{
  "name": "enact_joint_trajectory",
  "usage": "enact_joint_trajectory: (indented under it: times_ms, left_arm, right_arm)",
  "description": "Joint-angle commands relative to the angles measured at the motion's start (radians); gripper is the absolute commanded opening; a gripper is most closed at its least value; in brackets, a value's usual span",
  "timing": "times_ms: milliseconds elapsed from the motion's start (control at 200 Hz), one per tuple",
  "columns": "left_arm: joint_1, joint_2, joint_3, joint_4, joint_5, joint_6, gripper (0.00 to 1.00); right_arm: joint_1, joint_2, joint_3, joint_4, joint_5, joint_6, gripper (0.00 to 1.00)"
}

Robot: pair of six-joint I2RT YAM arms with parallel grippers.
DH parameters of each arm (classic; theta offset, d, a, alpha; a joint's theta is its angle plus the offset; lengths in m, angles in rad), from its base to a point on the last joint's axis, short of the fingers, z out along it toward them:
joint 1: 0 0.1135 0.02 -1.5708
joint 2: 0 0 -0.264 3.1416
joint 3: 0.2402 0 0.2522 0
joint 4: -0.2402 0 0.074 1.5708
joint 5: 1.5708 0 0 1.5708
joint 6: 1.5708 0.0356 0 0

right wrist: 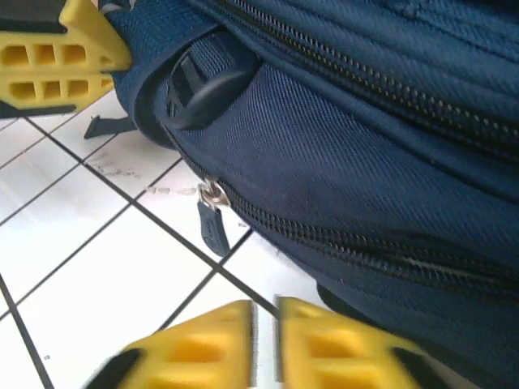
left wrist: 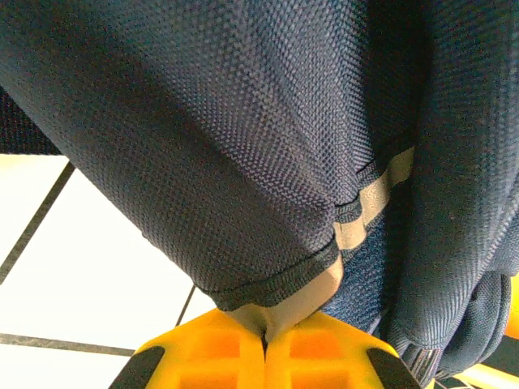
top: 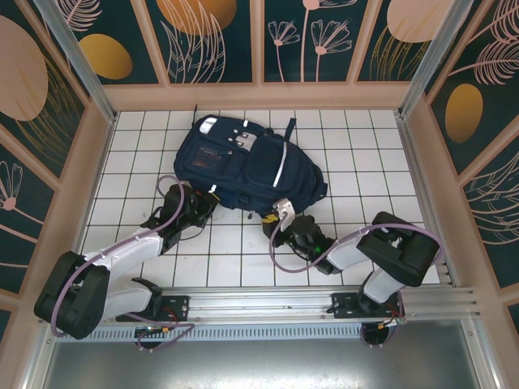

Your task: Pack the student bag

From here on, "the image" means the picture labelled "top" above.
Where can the navy blue backpack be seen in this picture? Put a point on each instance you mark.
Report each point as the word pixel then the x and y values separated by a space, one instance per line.
pixel 263 162

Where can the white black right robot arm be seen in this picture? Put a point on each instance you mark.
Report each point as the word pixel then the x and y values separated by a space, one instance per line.
pixel 348 251

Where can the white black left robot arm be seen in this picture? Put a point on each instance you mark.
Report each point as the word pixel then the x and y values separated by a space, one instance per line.
pixel 129 249

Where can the grey metal sheet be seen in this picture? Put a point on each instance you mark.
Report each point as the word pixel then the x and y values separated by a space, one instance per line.
pixel 259 364

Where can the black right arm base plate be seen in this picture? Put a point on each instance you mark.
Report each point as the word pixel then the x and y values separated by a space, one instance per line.
pixel 342 308

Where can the aluminium mounting rail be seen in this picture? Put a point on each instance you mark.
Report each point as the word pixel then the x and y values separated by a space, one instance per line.
pixel 259 302

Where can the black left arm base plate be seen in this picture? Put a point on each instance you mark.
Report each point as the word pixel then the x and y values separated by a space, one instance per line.
pixel 178 309

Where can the aluminium side rail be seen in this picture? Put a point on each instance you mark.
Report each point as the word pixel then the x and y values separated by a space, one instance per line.
pixel 413 162

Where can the aluminium corner post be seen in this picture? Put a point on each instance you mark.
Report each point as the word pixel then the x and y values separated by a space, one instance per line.
pixel 431 61
pixel 83 69

